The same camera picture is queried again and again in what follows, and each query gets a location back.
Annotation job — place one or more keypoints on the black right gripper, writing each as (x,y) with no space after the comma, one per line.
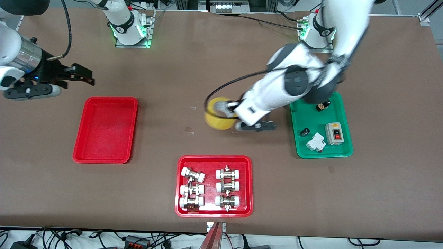
(49,71)

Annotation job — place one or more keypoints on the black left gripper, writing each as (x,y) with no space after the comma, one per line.
(231,108)

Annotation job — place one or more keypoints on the yellow clear tape roll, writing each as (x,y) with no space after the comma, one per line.
(218,122)

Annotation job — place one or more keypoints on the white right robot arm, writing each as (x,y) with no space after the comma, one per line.
(8,41)

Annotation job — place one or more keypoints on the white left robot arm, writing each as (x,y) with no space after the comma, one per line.
(273,90)

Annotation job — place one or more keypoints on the red tray with fittings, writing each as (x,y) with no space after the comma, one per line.
(211,162)

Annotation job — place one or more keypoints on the empty red plastic tray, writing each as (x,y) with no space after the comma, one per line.
(105,131)

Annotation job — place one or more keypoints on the green plastic tray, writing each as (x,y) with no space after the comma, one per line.
(313,152)

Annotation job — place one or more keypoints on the white metal pipe fitting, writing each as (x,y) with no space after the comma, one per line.
(227,173)
(192,174)
(191,202)
(227,202)
(191,189)
(227,186)

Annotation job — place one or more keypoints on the small black round knob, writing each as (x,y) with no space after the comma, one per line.
(305,131)

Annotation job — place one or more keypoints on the white circuit breaker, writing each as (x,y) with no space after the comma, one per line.
(316,142)

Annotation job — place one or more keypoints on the black brass small component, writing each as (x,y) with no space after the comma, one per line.
(323,105)

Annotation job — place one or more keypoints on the white power strip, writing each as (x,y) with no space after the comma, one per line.
(225,7)

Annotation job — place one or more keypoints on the red aluminium profile bar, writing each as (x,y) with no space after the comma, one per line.
(211,237)

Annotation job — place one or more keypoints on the black box with orange clips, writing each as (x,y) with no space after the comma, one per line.
(136,241)

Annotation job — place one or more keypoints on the black power adapter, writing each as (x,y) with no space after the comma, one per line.
(22,245)

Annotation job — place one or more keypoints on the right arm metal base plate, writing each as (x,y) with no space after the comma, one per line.
(149,29)

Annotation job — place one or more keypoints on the grey push button switch box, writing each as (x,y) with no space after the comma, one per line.
(335,134)

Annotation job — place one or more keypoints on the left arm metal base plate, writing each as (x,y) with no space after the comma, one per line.
(327,50)

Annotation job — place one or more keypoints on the aluminium corner bracket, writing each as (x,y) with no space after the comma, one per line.
(423,18)

